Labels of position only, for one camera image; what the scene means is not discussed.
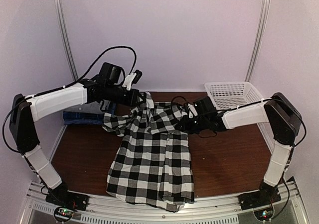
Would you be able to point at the folded blue plaid shirt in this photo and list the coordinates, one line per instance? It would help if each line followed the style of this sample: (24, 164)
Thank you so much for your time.
(70, 116)

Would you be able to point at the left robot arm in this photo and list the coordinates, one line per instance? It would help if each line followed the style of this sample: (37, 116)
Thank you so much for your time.
(29, 112)

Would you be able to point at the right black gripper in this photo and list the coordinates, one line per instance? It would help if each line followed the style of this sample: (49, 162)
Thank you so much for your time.
(185, 125)

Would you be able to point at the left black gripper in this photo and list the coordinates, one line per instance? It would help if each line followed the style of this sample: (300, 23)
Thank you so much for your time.
(131, 101)

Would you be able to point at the right aluminium frame post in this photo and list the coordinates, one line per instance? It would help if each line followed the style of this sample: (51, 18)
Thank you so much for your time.
(264, 12)

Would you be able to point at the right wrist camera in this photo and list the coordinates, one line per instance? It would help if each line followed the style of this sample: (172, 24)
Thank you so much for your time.
(201, 106)

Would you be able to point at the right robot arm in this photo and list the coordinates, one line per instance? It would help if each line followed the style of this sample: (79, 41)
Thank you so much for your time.
(277, 112)

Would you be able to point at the right circuit board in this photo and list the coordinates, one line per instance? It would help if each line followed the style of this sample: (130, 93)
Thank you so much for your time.
(264, 215)

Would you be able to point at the aluminium frame post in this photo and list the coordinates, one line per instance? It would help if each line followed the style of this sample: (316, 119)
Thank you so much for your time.
(264, 12)
(65, 39)

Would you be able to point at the left circuit board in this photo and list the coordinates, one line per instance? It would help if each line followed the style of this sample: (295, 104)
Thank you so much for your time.
(62, 214)

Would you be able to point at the left aluminium frame post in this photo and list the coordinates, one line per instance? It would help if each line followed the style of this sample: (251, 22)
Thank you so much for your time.
(65, 39)

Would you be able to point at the aluminium front rail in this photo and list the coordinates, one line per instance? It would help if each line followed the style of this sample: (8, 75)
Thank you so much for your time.
(225, 209)

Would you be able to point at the circuit board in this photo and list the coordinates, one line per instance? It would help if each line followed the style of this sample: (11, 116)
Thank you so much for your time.
(62, 214)
(264, 215)

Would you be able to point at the black white checkered shirt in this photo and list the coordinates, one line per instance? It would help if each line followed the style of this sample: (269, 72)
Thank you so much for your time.
(153, 163)

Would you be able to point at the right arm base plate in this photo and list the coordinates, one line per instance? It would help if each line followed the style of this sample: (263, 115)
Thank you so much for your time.
(258, 198)

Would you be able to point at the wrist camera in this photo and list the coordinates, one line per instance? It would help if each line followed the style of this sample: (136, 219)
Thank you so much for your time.
(201, 106)
(110, 74)

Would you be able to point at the white plastic basket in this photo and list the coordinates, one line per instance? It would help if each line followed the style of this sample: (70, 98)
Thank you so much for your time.
(227, 95)

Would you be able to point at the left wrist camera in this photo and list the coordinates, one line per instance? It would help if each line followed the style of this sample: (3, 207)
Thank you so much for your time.
(110, 74)

